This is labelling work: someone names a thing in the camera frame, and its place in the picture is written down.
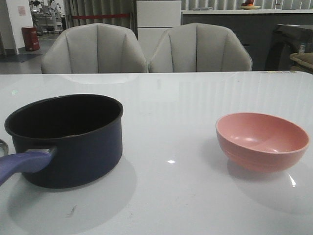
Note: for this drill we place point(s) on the pink bowl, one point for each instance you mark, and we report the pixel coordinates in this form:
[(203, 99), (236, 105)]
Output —
[(260, 142)]

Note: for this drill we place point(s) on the glass lid with blue knob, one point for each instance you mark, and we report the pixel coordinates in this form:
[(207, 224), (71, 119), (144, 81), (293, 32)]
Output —
[(4, 147)]

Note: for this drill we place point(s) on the grey armchair right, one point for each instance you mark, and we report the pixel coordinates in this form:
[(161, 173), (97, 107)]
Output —
[(199, 47)]

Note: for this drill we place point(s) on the grey armchair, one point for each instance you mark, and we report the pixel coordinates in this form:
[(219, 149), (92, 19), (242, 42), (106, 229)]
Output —
[(199, 47), (95, 48)]

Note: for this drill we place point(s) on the grey armchair left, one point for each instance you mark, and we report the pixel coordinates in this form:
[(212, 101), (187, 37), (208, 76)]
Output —
[(95, 48)]

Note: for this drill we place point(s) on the dark blue saucepan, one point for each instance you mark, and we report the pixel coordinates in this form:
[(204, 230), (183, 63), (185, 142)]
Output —
[(65, 141)]

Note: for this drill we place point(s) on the white refrigerator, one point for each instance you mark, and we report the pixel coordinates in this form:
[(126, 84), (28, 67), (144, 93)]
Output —
[(153, 18)]

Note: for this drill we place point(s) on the red barrier belt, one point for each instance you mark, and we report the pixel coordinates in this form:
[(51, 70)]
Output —
[(110, 16)]

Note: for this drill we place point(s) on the grey curtain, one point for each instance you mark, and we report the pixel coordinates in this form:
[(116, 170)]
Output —
[(101, 7)]

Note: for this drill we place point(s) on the fruit plate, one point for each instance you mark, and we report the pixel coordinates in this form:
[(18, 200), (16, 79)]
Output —
[(249, 5)]

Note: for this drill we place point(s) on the red bin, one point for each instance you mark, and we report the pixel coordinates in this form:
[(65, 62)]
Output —
[(30, 38)]

